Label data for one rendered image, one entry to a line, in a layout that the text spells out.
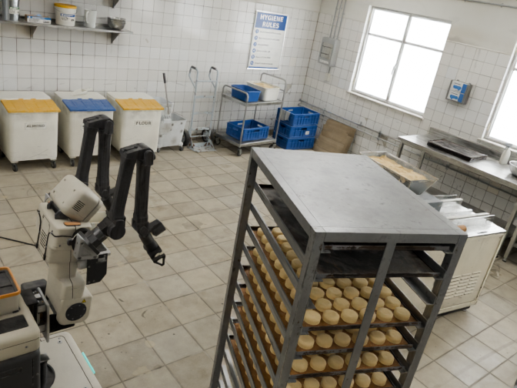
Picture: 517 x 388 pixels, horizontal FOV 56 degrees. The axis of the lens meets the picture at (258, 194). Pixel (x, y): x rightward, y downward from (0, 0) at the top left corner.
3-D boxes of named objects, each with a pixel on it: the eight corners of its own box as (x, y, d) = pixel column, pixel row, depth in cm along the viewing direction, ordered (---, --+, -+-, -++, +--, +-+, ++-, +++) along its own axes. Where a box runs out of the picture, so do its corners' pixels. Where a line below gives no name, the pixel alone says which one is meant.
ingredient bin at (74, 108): (69, 168, 578) (70, 105, 548) (52, 150, 622) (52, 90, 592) (113, 165, 611) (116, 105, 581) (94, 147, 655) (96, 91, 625)
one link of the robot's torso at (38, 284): (36, 346, 242) (36, 305, 233) (20, 312, 261) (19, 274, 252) (90, 329, 259) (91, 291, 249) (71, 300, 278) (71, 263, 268)
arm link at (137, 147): (118, 139, 214) (128, 146, 208) (146, 142, 224) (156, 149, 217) (99, 230, 227) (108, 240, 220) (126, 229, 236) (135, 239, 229)
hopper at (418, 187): (381, 167, 398) (386, 151, 393) (432, 196, 355) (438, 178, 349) (354, 168, 384) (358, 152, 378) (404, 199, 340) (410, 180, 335)
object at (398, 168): (383, 160, 394) (385, 153, 392) (433, 188, 352) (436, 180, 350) (358, 161, 381) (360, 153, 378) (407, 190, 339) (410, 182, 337)
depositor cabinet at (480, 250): (415, 269, 499) (441, 195, 466) (472, 312, 443) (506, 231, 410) (314, 288, 435) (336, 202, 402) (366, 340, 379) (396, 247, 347)
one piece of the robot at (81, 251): (76, 260, 217) (80, 238, 214) (72, 255, 220) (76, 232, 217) (98, 259, 224) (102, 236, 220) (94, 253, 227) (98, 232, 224)
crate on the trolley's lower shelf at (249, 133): (250, 131, 788) (252, 118, 781) (267, 138, 766) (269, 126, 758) (225, 134, 749) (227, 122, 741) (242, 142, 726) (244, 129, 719)
